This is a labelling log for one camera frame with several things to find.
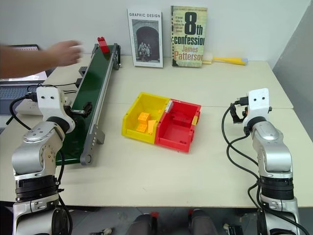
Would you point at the red plastic bin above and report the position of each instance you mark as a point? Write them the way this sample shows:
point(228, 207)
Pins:
point(173, 134)

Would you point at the red toy brick in bin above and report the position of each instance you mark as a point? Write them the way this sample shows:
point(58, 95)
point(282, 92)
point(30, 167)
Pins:
point(181, 120)

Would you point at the Graphic Design book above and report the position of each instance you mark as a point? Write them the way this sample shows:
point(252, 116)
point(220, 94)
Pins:
point(145, 39)

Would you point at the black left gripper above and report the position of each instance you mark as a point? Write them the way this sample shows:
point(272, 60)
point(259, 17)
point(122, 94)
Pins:
point(73, 107)

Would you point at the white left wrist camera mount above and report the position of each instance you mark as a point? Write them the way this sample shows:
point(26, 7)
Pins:
point(47, 102)

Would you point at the person's bare forearm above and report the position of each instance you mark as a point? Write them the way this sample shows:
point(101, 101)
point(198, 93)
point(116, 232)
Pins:
point(22, 61)

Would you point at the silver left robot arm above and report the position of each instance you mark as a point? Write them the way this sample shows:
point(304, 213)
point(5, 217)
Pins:
point(31, 147)

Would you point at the red toy brick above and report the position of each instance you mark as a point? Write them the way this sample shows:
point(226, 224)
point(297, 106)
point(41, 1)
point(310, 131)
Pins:
point(181, 120)
point(103, 45)

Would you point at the person's bare hand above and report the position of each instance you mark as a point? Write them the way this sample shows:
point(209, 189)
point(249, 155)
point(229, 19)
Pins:
point(64, 54)

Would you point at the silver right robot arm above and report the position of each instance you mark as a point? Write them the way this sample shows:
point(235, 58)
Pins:
point(271, 147)

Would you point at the white bin label clip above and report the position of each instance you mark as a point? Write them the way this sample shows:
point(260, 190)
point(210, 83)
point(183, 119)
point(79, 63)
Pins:
point(168, 106)

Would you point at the orange bin label clip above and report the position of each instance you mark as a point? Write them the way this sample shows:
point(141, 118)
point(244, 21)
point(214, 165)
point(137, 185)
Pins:
point(194, 120)

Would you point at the green conveyor belt grey frame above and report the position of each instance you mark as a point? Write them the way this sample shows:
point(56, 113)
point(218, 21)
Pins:
point(93, 80)

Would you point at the dark rounded shape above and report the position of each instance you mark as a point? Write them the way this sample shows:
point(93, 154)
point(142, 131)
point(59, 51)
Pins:
point(144, 225)
point(203, 222)

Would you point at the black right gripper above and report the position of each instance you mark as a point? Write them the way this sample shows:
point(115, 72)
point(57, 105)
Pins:
point(242, 115)

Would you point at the grey laptop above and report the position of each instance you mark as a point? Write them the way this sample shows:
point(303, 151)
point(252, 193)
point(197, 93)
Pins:
point(14, 93)

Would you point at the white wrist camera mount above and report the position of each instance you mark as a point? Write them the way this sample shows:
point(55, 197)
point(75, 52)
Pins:
point(256, 105)
point(47, 102)

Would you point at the orange wedge toy brick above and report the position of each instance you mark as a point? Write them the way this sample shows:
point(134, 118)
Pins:
point(151, 126)

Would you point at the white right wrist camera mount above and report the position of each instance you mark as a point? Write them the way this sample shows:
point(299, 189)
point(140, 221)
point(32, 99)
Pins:
point(256, 105)

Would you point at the yellow plastic bin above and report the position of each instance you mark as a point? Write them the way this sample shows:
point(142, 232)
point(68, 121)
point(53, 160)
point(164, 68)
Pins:
point(137, 115)

